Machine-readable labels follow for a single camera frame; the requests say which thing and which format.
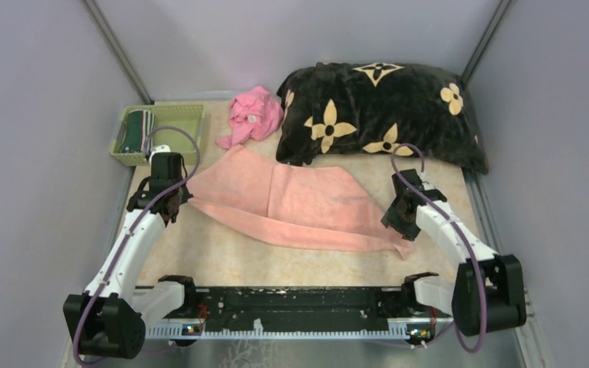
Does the green white striped towel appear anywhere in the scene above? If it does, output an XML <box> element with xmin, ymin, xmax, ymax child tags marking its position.
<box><xmin>119</xmin><ymin>109</ymin><xmax>156</xmax><ymax>153</ymax></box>

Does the light salmon pink towel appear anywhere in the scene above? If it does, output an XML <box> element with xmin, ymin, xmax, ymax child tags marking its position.
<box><xmin>187</xmin><ymin>146</ymin><xmax>413</xmax><ymax>258</ymax></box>

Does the black blanket with beige flowers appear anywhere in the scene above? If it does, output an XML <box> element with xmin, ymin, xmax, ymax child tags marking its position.
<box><xmin>275</xmin><ymin>62</ymin><xmax>489</xmax><ymax>174</ymax></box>

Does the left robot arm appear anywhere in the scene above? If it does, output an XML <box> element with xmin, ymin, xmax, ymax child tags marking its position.
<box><xmin>63</xmin><ymin>152</ymin><xmax>199</xmax><ymax>366</ymax></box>

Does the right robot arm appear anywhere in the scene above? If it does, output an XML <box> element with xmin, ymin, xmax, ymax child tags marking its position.
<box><xmin>381</xmin><ymin>169</ymin><xmax>527</xmax><ymax>337</ymax></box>

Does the green perforated plastic basket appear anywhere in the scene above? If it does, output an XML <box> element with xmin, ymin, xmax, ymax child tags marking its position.
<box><xmin>110</xmin><ymin>103</ymin><xmax>206</xmax><ymax>167</ymax></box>

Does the bright pink crumpled towel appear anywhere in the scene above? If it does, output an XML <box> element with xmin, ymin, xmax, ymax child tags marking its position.
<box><xmin>216</xmin><ymin>86</ymin><xmax>285</xmax><ymax>150</ymax></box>

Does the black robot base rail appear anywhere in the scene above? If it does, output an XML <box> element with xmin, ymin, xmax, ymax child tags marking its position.
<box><xmin>152</xmin><ymin>285</ymin><xmax>446</xmax><ymax>341</ymax></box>

